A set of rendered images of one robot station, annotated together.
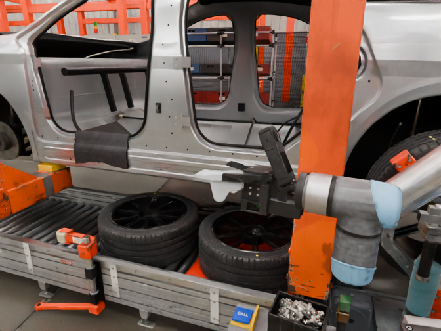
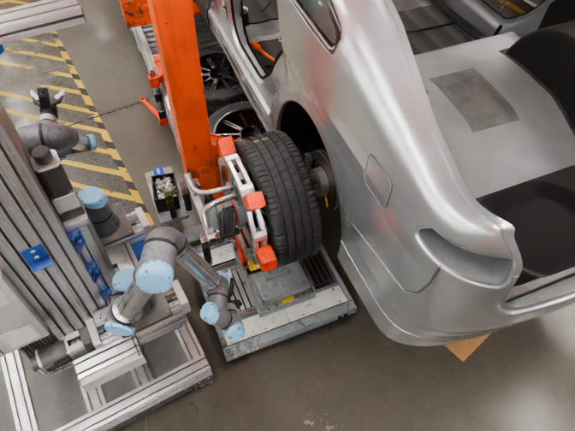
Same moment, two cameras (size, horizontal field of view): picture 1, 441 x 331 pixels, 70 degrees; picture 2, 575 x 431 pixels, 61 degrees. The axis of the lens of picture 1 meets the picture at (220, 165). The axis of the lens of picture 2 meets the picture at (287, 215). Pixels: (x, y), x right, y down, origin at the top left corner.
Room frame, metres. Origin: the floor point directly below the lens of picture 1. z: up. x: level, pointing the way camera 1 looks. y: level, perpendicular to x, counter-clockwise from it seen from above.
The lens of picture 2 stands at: (0.19, -2.19, 2.74)
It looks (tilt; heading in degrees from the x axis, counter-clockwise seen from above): 52 degrees down; 47
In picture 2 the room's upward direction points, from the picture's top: 2 degrees clockwise
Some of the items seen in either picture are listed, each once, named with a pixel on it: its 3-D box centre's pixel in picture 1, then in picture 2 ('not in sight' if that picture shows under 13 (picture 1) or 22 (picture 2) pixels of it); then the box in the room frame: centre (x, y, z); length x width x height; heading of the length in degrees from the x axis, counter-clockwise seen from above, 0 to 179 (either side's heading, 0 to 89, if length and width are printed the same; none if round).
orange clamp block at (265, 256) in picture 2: not in sight; (265, 258); (0.96, -1.22, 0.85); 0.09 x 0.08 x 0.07; 71
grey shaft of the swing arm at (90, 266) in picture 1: (92, 275); (158, 98); (1.50, 0.73, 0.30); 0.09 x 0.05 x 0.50; 71
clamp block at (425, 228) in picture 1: (430, 228); (190, 185); (0.92, -0.69, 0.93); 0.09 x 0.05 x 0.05; 161
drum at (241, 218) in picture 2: not in sight; (228, 213); (0.99, -0.90, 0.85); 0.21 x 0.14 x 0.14; 161
